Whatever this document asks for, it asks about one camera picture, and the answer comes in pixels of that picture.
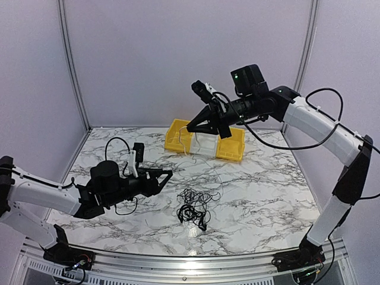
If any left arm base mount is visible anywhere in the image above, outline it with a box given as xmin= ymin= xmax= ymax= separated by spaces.
xmin=43 ymin=224 xmax=95 ymax=270

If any white plastic bin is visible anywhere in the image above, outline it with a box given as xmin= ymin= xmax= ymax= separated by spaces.
xmin=189 ymin=133 xmax=219 ymax=157

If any left aluminium corner post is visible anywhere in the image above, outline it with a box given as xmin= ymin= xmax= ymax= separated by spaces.
xmin=56 ymin=0 xmax=93 ymax=133

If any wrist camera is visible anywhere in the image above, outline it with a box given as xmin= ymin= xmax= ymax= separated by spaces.
xmin=191 ymin=80 xmax=221 ymax=105
xmin=123 ymin=142 xmax=145 ymax=178

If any right aluminium corner post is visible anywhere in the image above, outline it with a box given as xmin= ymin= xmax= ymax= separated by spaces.
xmin=280 ymin=0 xmax=318 ymax=134

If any black cable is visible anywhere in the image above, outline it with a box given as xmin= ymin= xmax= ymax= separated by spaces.
xmin=176 ymin=188 xmax=220 ymax=232

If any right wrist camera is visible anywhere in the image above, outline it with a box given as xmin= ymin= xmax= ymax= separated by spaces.
xmin=191 ymin=80 xmax=221 ymax=105

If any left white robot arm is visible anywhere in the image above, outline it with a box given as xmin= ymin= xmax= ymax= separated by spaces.
xmin=1 ymin=156 xmax=173 ymax=264

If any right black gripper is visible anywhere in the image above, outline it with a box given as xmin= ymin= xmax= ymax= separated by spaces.
xmin=186 ymin=93 xmax=259 ymax=139

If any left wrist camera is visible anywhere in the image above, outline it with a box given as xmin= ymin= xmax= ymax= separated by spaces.
xmin=123 ymin=142 xmax=145 ymax=178

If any aluminium front rail frame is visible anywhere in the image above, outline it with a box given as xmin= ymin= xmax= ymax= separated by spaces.
xmin=10 ymin=238 xmax=358 ymax=284

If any yellow plastic bin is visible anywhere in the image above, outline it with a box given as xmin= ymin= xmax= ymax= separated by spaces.
xmin=216 ymin=128 xmax=245 ymax=162
xmin=164 ymin=119 xmax=193 ymax=153

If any white thin cable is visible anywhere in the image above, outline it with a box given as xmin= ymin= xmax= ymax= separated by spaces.
xmin=167 ymin=134 xmax=191 ymax=149
xmin=177 ymin=126 xmax=224 ymax=201

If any aluminium corner post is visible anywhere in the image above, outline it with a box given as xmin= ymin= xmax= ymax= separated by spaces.
xmin=280 ymin=0 xmax=318 ymax=134
xmin=56 ymin=0 xmax=93 ymax=133

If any left yellow plastic bin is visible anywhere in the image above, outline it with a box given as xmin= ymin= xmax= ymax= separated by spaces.
xmin=164 ymin=119 xmax=193 ymax=153

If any right yellow plastic bin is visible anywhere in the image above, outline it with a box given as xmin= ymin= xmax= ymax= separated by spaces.
xmin=216 ymin=128 xmax=245 ymax=162

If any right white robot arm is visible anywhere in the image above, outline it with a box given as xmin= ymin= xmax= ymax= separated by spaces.
xmin=186 ymin=64 xmax=376 ymax=266

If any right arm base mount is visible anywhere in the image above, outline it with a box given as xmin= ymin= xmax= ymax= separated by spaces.
xmin=271 ymin=236 xmax=325 ymax=272

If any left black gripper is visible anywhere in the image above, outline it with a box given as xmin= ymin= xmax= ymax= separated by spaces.
xmin=104 ymin=168 xmax=173 ymax=208

